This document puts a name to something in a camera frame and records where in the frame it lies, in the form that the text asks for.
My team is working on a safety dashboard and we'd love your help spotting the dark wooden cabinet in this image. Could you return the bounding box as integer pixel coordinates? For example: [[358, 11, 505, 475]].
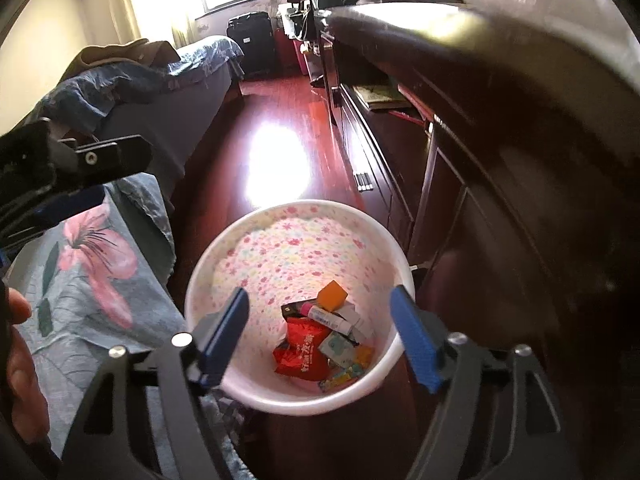
[[310, 2, 640, 480]]

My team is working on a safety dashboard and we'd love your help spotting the pale small box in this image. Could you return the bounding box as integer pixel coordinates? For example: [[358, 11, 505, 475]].
[[340, 302, 375, 343]]

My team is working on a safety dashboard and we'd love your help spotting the person's left hand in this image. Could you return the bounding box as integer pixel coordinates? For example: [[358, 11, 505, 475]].
[[6, 287, 51, 441]]

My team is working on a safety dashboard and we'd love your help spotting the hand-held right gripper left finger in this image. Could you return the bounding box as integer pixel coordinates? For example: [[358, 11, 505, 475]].
[[59, 287, 249, 480]]

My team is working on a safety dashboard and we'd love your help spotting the pale curtain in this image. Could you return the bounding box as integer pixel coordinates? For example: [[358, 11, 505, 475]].
[[115, 0, 201, 48]]

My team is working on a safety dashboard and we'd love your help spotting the white green tissue packet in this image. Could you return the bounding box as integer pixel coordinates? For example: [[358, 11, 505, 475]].
[[318, 331, 358, 366]]

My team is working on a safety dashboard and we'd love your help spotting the blue patterned blanket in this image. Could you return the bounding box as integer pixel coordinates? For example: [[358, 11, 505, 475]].
[[45, 35, 246, 121]]

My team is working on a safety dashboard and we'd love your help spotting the pink-capped white tube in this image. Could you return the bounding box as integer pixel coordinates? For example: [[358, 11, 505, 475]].
[[300, 300, 352, 334]]

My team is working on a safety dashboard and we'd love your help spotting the orange small box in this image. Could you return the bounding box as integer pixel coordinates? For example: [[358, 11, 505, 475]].
[[317, 280, 348, 313]]

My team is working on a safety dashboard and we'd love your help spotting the brown cloth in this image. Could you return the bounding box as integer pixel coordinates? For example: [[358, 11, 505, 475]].
[[62, 37, 178, 81]]

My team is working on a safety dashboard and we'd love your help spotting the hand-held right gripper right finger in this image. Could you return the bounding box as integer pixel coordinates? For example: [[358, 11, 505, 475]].
[[390, 285, 583, 480]]

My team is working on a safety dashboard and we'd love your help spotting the black suitcase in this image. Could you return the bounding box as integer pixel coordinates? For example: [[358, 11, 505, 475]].
[[226, 11, 275, 80]]

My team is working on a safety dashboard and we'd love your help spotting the red folder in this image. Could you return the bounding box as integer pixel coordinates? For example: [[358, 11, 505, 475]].
[[395, 87, 436, 123]]

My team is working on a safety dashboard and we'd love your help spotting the red snack packet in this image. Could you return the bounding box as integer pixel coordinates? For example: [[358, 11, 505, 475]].
[[272, 317, 331, 381]]

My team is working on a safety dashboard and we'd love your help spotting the colourful candy wrapper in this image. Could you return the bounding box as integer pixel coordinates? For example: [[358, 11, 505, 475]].
[[319, 364, 366, 393]]

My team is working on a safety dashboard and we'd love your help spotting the white floral trash bin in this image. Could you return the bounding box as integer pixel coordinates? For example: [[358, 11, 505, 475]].
[[184, 199, 417, 416]]

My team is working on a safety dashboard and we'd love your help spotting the green book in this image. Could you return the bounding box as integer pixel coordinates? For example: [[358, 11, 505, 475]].
[[352, 84, 408, 111]]

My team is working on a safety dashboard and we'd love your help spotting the bed with grey sheet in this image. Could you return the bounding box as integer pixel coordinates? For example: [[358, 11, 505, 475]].
[[95, 60, 246, 201]]

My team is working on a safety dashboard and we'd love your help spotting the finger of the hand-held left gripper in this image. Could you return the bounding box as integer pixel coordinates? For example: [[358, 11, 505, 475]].
[[34, 185, 109, 226], [55, 135, 153, 188]]

